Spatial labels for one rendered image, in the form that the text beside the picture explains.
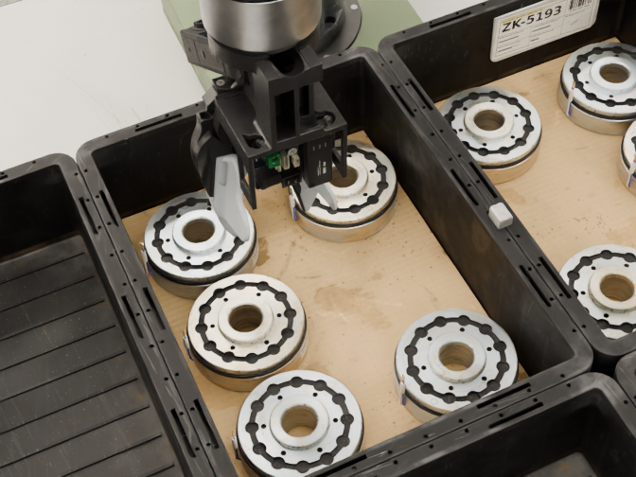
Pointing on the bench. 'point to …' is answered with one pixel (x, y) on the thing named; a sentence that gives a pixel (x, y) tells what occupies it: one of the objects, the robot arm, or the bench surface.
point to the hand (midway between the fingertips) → (266, 203)
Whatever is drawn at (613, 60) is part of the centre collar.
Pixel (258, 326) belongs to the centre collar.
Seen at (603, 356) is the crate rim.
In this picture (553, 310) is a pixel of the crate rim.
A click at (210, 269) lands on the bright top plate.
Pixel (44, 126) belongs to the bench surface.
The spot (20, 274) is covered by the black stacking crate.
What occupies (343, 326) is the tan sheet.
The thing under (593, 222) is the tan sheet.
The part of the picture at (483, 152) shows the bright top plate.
